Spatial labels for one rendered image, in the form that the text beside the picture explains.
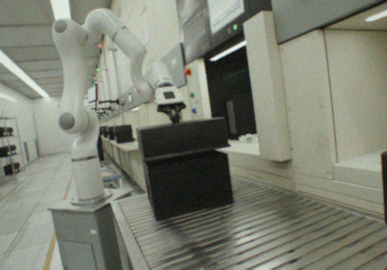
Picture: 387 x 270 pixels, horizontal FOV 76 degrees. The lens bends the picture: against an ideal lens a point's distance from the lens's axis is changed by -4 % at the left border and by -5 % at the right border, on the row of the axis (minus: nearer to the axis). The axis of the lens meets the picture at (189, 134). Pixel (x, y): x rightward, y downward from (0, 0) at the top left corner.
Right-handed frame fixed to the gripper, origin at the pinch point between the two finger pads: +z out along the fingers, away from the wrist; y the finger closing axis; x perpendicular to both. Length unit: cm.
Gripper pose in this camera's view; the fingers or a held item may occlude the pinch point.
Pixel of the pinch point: (174, 116)
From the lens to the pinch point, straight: 97.7
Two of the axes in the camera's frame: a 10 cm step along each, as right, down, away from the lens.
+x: -0.8, 6.7, 7.4
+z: 2.7, 7.3, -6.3
